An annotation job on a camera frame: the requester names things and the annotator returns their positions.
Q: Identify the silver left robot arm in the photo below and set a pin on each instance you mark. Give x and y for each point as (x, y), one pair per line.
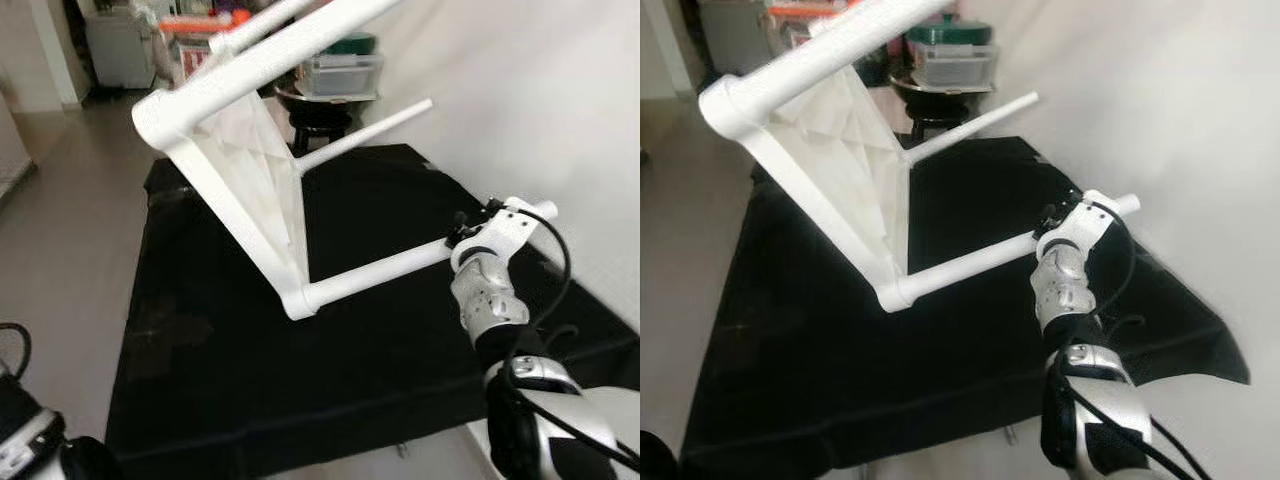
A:
(658, 458)
(40, 440)

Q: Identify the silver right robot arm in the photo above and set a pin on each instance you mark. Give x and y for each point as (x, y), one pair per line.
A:
(490, 300)
(1065, 300)

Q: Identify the black tablecloth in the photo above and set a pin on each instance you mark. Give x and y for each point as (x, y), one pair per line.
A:
(950, 350)
(350, 350)

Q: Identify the red printed box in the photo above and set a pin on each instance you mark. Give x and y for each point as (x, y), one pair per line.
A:
(195, 65)

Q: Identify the orange plastic lid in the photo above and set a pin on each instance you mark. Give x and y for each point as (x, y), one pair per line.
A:
(805, 10)
(195, 22)

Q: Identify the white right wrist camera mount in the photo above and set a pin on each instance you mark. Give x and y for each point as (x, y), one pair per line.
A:
(505, 232)
(1085, 225)

